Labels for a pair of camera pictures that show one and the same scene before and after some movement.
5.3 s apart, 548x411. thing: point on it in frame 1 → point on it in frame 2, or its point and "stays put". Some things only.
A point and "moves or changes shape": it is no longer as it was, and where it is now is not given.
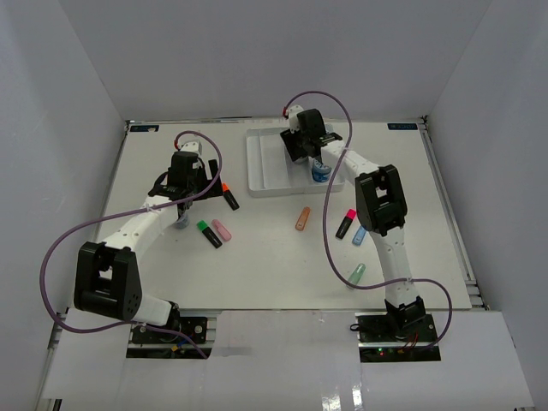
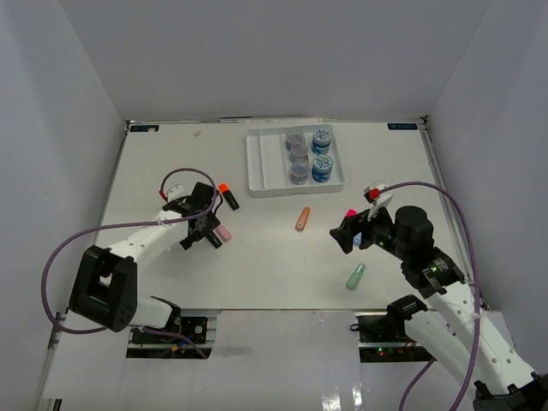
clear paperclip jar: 182,223 moves or changes shape
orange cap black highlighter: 230,198 stays put
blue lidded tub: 320,172 moves or changes shape
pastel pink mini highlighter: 227,237 stays put
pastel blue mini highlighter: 360,235 stays put
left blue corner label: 144,128 stays put
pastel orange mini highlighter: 302,218 stays put
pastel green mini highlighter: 356,274 stays put
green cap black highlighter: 203,226 stays put
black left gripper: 214,191 → 212,223
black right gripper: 289,140 → 352,226
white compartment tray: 273,170 stays put
